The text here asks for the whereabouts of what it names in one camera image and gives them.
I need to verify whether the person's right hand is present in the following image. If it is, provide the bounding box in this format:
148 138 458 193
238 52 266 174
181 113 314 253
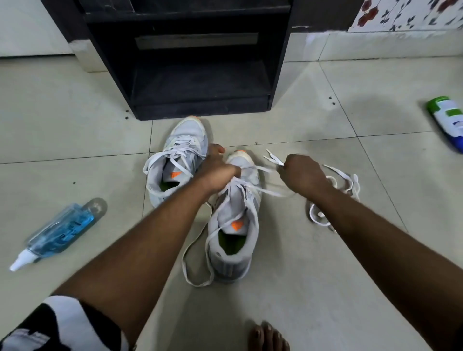
276 154 332 202

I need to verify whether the dark brown wooden cabinet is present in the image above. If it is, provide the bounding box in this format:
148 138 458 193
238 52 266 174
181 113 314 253
40 0 364 43

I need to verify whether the zebra striped garment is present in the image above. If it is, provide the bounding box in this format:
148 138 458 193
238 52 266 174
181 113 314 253
0 296 131 351

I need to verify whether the blue transparent bottle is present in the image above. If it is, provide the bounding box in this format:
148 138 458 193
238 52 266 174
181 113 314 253
9 198 108 272

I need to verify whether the green blue white bottle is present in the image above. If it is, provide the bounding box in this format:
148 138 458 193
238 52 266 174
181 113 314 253
426 95 463 154

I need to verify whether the person's left forearm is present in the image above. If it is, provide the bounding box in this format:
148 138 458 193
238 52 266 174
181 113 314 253
52 179 214 346

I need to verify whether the person's right foot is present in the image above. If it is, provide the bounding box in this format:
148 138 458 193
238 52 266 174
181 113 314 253
247 322 291 351

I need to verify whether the person's left hand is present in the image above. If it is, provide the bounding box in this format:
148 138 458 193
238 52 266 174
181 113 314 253
195 144 242 196

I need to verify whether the white floral patterned sheet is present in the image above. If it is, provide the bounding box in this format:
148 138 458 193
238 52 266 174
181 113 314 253
348 0 463 33

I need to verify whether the person's right forearm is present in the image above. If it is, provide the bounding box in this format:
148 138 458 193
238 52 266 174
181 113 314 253
311 188 463 351

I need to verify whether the black open shelf box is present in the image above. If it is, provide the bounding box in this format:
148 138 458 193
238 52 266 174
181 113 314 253
74 0 294 121

